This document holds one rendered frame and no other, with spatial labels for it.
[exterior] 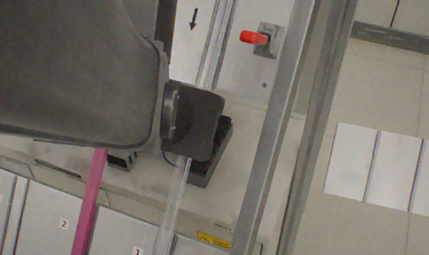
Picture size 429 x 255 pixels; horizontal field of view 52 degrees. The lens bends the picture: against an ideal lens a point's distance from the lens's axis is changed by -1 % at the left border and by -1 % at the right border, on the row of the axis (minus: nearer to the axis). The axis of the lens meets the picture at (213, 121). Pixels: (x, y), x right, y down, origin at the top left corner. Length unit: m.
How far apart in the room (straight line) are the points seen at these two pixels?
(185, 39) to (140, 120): 0.34
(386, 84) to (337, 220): 0.81
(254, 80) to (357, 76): 1.70
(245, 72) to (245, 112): 0.52
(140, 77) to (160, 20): 0.15
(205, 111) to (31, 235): 0.34
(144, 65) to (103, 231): 0.41
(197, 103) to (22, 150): 0.66
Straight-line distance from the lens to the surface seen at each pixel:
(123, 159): 0.90
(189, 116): 0.41
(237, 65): 0.51
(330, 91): 0.80
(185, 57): 0.53
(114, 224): 0.59
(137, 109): 0.20
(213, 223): 0.86
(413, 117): 2.08
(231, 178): 0.90
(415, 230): 1.70
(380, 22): 2.40
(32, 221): 0.65
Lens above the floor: 1.34
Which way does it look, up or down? 46 degrees down
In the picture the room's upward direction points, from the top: straight up
